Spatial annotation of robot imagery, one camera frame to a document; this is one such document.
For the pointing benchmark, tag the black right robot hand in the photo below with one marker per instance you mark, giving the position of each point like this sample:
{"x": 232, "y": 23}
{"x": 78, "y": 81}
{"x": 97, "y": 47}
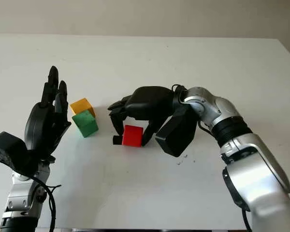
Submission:
{"x": 149, "y": 101}

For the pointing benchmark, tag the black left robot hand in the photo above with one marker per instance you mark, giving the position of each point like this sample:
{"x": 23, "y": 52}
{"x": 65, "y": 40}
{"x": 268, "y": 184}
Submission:
{"x": 38, "y": 125}

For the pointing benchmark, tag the yellow wooden block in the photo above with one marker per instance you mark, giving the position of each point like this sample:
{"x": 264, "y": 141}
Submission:
{"x": 81, "y": 105}

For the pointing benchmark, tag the red wooden block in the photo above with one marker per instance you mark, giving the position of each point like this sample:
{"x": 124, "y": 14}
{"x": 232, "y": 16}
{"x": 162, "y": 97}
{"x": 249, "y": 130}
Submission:
{"x": 133, "y": 136}

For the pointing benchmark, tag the green wooden block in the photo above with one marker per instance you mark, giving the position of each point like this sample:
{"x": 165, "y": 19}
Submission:
{"x": 87, "y": 124}

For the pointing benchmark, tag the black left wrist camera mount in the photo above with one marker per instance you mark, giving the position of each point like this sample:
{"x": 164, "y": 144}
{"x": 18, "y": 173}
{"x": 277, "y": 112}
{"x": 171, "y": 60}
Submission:
{"x": 7, "y": 147}

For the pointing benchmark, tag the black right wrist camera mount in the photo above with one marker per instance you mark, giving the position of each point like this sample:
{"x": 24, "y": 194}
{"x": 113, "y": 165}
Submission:
{"x": 176, "y": 135}

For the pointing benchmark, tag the black tape strip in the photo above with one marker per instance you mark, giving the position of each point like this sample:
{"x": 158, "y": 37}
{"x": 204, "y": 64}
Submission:
{"x": 117, "y": 140}

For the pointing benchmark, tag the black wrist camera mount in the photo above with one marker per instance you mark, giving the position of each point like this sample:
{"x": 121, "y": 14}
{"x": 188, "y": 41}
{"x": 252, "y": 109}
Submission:
{"x": 7, "y": 147}
{"x": 176, "y": 135}

